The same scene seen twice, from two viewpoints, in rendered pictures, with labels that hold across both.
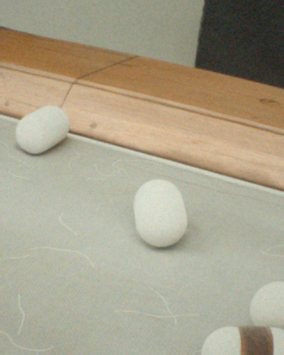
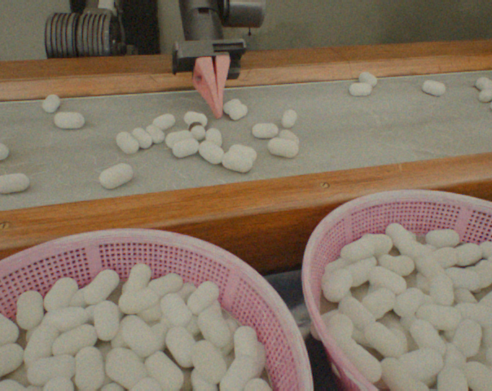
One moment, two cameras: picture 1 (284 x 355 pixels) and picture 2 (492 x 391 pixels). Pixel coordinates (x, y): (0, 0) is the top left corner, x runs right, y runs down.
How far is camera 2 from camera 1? 0.69 m
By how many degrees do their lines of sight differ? 38
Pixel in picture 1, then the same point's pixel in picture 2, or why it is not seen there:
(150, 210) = (441, 87)
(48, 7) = not seen: outside the picture
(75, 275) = (444, 107)
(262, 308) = (487, 96)
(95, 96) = (358, 65)
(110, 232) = (425, 97)
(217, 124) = (395, 62)
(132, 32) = (21, 23)
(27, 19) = not seen: outside the picture
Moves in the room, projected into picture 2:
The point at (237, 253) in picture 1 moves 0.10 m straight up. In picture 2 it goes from (447, 91) to (468, 30)
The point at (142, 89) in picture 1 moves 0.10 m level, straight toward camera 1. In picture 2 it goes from (365, 58) to (413, 75)
